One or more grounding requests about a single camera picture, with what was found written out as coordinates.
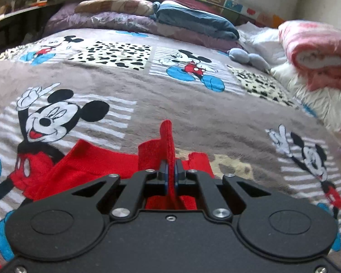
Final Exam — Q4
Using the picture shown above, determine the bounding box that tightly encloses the red knit sweater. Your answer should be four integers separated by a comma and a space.
0, 119, 217, 271

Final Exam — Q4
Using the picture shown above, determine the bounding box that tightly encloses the Mickey Mouse grey blanket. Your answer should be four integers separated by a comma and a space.
0, 29, 341, 267

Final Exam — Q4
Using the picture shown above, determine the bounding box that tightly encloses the light blue plush toy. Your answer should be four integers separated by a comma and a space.
228, 48, 270, 73

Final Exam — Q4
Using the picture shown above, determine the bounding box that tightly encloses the white duvet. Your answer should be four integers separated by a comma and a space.
235, 22, 341, 133

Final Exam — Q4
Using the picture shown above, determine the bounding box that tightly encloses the pink folded quilt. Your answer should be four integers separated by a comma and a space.
278, 20, 341, 91

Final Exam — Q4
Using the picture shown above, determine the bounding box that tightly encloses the purple quilt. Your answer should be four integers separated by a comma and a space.
44, 3, 241, 52

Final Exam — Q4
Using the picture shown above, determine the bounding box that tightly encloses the patterned beige pillow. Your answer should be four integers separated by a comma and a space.
74, 0, 154, 17

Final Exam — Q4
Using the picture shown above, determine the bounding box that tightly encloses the dark side table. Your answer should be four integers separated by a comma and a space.
0, 3, 64, 53

